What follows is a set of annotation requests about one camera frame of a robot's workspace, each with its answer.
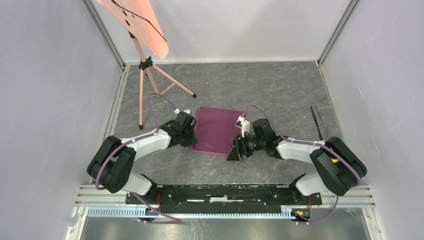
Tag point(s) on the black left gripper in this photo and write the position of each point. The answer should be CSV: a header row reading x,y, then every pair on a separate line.
x,y
193,141

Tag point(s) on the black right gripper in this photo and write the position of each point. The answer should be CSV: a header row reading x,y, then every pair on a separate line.
x,y
239,144

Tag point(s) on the purple cloth napkin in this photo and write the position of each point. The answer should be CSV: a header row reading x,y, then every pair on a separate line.
x,y
214,131

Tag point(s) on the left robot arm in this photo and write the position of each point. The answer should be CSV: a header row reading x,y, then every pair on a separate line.
x,y
111,166

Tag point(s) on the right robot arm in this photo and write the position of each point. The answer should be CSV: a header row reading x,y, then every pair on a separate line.
x,y
337,168

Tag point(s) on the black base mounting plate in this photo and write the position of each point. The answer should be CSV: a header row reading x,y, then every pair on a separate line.
x,y
227,199

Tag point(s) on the black knife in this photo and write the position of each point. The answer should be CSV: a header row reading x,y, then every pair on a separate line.
x,y
320,136

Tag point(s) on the pink music stand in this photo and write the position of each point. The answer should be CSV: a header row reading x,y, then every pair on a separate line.
x,y
138,17

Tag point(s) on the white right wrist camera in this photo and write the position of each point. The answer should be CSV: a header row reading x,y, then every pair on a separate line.
x,y
244,125

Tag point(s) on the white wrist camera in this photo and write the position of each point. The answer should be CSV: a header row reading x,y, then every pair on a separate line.
x,y
186,112
244,125

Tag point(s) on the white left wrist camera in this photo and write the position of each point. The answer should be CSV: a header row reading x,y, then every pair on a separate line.
x,y
186,112

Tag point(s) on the slotted cable duct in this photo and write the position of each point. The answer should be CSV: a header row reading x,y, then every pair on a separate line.
x,y
145,213

